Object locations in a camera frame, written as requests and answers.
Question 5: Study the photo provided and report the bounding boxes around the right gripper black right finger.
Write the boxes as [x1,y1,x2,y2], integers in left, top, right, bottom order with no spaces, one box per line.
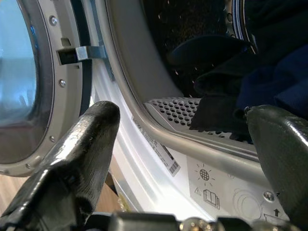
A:
[243,104,308,226]

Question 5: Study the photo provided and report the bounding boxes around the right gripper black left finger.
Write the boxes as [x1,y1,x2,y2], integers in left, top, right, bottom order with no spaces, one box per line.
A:
[0,100,121,231]

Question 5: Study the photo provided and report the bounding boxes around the black garment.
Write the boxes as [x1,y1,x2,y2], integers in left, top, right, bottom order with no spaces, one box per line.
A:
[190,0,308,145]

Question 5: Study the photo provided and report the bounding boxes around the navy blue garment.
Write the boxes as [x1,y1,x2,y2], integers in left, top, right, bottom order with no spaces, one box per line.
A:
[237,49,308,118]

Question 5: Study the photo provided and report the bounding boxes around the white pictogram instruction label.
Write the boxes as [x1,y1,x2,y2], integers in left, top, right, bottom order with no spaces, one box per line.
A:
[186,156,289,223]

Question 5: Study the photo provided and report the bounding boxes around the barcode label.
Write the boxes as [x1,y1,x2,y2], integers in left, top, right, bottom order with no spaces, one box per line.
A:
[131,115,181,178]

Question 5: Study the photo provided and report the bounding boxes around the grey-framed glass dryer door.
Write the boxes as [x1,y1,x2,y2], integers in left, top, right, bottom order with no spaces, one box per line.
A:
[0,0,109,178]

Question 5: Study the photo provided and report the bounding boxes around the white tumble dryer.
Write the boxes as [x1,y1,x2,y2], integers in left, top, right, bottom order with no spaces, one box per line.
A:
[79,0,308,231]

